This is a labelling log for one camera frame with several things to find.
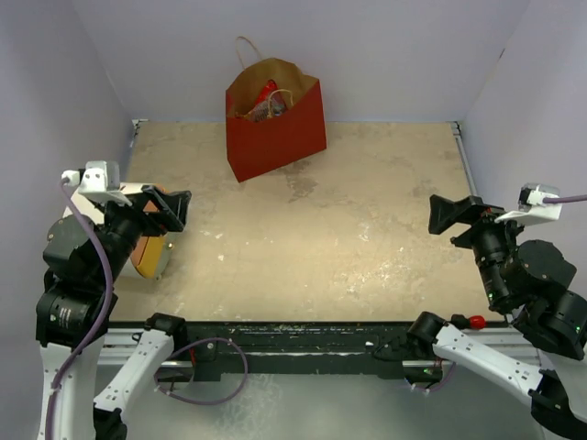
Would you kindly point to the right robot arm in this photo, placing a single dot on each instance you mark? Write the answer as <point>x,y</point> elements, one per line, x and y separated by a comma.
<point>531,281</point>

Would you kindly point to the red paper bag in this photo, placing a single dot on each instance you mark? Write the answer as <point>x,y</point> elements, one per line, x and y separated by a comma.
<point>255,148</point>

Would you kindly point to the red snack packet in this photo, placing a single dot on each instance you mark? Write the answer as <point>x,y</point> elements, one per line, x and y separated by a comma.
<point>272,101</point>

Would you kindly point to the aluminium table frame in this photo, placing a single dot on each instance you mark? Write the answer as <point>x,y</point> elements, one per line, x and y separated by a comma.
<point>457,134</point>

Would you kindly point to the white paper roll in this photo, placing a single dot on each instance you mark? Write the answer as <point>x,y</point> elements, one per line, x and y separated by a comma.
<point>90,203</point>

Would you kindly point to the red emergency stop button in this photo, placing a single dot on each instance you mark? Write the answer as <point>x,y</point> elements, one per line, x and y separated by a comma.
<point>475,322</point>

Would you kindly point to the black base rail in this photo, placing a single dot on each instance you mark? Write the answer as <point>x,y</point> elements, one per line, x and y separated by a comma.
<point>377,349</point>

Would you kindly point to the yellow roll holder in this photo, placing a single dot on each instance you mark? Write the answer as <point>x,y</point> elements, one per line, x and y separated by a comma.
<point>151,256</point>

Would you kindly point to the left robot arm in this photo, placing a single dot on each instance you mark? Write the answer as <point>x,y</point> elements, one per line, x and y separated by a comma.
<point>84,259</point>

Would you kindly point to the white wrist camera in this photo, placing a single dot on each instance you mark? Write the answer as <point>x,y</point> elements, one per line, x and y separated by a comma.
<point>96,176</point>
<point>532,208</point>

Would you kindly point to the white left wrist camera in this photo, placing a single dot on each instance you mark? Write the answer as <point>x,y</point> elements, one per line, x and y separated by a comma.
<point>96,176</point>

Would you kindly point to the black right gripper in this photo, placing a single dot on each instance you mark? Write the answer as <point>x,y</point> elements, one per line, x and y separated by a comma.
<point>469,209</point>

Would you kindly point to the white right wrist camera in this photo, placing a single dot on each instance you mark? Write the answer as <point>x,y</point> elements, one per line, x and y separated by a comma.
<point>532,208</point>

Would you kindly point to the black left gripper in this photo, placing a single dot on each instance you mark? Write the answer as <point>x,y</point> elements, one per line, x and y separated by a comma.
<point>171,214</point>

